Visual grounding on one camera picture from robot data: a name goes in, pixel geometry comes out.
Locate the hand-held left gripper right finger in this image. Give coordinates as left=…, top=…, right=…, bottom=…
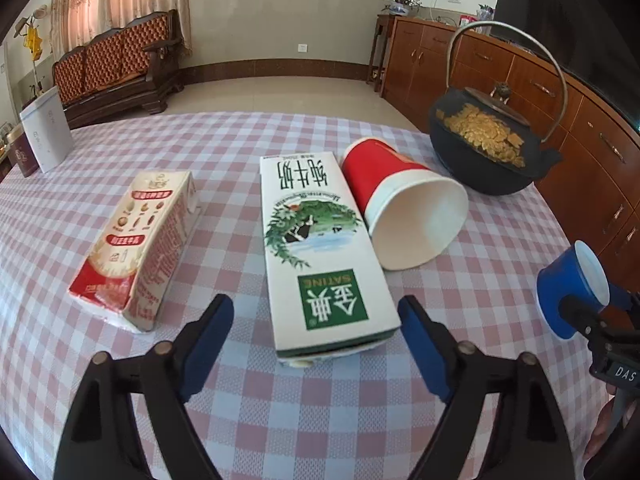
left=397, top=295, right=573, bottom=480

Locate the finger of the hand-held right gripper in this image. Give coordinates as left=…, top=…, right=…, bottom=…
left=607, top=282, right=640, bottom=311
left=559, top=296, right=608, bottom=341

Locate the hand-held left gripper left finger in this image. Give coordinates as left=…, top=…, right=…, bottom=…
left=54, top=294, right=235, bottom=480

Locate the blue paper cup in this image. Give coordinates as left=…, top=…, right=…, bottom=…
left=536, top=240, right=611, bottom=341

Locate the green white milk carton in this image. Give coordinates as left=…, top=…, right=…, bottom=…
left=260, top=151, right=402, bottom=367

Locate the person's right hand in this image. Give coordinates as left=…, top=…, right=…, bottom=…
left=582, top=395, right=618, bottom=461

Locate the red white milk carton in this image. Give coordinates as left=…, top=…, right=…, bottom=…
left=68, top=170, right=201, bottom=332

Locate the long wooden sideboard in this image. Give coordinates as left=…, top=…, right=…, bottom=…
left=380, top=15, right=640, bottom=291

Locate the pink checked tablecloth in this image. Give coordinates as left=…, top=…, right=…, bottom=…
left=0, top=110, right=621, bottom=480

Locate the black cast iron teapot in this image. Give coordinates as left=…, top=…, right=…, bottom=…
left=428, top=20, right=568, bottom=197

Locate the red paper cup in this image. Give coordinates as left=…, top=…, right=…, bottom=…
left=340, top=136, right=469, bottom=271

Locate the dark red tin canister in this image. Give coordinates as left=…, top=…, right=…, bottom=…
left=6, top=127, right=38, bottom=178

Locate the white tin canister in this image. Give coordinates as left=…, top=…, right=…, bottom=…
left=20, top=86, right=72, bottom=173

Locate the black flat television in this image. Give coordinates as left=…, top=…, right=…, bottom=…
left=492, top=0, right=640, bottom=131

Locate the wooden sofa with red cushions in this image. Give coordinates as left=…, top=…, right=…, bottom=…
left=51, top=10, right=185, bottom=130

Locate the small wooden side table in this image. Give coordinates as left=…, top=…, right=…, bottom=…
left=367, top=14, right=396, bottom=93

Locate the potted plant in patterned pot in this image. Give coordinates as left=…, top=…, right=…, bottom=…
left=382, top=0, right=423, bottom=17

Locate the coat rack with hats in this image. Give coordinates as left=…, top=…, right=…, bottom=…
left=12, top=4, right=51, bottom=91

